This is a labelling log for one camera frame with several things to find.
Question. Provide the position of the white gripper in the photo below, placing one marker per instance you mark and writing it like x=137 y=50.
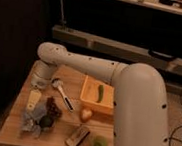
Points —
x=41 y=78

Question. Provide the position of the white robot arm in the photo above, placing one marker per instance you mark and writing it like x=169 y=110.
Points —
x=140 y=96

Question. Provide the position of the brown grape bunch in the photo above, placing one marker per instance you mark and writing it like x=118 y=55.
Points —
x=52 y=108

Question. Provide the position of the dark avocado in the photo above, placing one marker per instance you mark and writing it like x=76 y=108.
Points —
x=46 y=121

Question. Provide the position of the grey crumpled cloth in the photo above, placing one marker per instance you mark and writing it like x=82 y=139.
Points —
x=28 y=124

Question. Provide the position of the yellow potato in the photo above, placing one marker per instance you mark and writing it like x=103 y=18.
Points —
x=85 y=114

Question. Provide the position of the wooden block brush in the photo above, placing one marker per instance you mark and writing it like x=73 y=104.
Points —
x=78 y=136

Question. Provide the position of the yellow plastic bin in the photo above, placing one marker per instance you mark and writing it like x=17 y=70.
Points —
x=89 y=96

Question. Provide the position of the metal pole stand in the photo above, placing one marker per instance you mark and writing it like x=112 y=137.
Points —
x=63 y=21

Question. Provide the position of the green cup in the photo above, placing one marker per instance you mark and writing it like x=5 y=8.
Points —
x=99 y=141

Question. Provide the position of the long grey case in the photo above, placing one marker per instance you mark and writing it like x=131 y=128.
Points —
x=117 y=49

